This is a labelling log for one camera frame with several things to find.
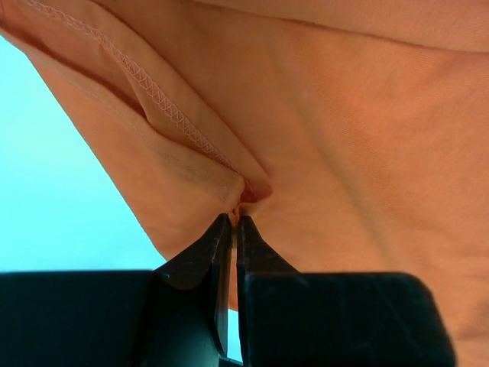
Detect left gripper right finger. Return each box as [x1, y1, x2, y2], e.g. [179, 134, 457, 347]
[236, 216, 299, 366]

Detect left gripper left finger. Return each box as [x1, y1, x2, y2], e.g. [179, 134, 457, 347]
[154, 214, 232, 358]

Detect orange t shirt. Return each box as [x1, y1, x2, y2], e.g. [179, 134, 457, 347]
[1, 1, 488, 366]

